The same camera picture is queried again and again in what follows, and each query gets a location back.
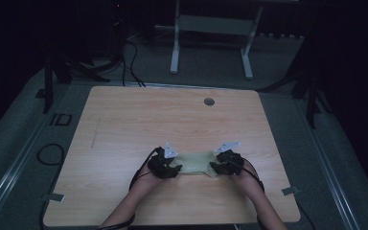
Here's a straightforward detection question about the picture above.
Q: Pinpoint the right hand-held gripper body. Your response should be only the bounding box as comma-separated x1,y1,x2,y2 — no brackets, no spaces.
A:
213,141,245,177

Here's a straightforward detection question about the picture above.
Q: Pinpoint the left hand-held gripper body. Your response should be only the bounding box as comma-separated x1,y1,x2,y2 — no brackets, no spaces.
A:
147,142,180,179

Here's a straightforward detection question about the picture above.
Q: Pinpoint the light green cloth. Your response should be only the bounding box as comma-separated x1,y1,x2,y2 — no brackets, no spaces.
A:
172,150,225,178

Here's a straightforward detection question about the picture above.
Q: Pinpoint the person's left hand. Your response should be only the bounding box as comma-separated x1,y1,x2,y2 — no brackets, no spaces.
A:
132,168,165,195

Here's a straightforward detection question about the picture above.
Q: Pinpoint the person's right hand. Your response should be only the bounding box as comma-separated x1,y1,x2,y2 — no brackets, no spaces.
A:
231,159,265,195

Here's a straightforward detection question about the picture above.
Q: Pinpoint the grey tape strip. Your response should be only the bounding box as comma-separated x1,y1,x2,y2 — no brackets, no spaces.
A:
281,186,301,196
46,192,66,203

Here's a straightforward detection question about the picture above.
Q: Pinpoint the black floor stand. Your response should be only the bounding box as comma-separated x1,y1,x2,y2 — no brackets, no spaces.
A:
34,52,124,115
258,32,332,129

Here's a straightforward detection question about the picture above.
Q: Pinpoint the black floor tape marking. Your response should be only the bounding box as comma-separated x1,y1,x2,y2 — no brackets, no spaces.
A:
49,112,74,127

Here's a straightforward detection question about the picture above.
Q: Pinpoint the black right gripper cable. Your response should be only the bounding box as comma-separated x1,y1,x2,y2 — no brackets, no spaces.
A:
242,158,266,194

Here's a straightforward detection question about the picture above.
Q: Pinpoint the metal floor rail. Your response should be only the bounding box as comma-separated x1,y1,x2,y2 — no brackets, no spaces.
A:
0,83,75,224
295,95,362,230

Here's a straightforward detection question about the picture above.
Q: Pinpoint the black looped floor cable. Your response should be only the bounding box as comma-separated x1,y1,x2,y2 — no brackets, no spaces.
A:
35,143,66,167

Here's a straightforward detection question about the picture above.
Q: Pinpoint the white metal desk frame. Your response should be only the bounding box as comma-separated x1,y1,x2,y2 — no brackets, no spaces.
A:
154,0,265,81

